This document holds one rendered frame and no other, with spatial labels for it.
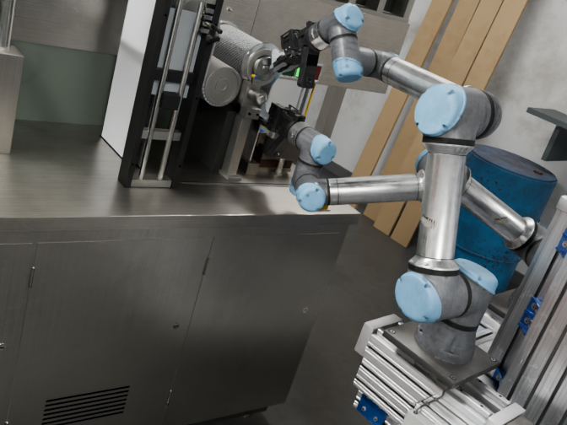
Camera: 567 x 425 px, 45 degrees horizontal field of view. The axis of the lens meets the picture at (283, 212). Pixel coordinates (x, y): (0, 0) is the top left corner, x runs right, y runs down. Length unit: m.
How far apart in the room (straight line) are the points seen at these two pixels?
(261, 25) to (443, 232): 1.19
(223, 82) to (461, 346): 1.00
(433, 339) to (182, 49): 0.97
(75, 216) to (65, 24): 0.70
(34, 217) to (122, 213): 0.22
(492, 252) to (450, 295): 2.57
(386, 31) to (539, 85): 1.98
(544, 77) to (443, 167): 3.14
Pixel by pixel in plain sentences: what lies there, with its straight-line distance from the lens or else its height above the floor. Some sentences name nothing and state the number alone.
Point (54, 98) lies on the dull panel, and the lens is 2.23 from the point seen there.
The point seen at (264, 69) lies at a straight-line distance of 2.09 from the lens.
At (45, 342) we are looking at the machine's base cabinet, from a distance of 1.90.
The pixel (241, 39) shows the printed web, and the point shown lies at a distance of 2.16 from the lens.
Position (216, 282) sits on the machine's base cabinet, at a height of 0.66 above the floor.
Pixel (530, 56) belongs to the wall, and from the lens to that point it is 4.70.
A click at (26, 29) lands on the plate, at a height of 1.17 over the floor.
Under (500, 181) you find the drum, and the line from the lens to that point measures 4.01.
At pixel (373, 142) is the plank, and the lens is 4.79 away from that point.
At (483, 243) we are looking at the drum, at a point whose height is 0.35.
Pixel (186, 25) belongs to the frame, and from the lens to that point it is 1.83.
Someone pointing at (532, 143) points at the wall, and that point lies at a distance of 4.65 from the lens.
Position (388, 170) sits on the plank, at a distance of 4.79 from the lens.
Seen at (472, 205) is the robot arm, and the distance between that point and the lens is 2.10.
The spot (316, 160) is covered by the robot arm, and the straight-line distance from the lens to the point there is 1.93.
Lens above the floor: 1.64
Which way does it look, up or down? 22 degrees down
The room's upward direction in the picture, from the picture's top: 18 degrees clockwise
